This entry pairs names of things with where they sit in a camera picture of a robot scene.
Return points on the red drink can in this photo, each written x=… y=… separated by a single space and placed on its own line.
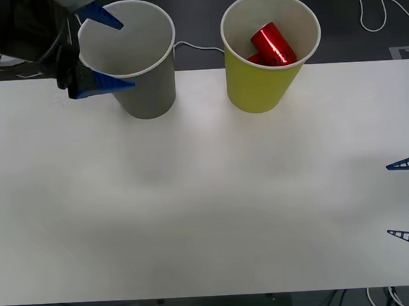
x=254 y=58
x=270 y=41

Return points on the grey floor marker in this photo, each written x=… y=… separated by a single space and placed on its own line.
x=394 y=52

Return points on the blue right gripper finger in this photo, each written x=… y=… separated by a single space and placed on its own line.
x=394 y=233
x=394 y=166

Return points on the pale grey round disc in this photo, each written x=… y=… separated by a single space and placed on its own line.
x=5 y=60

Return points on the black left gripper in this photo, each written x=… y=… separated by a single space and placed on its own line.
x=33 y=31

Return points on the grey plastic bin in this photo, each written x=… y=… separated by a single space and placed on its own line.
x=146 y=94

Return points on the yellow-green plastic bin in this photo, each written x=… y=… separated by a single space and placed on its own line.
x=252 y=88

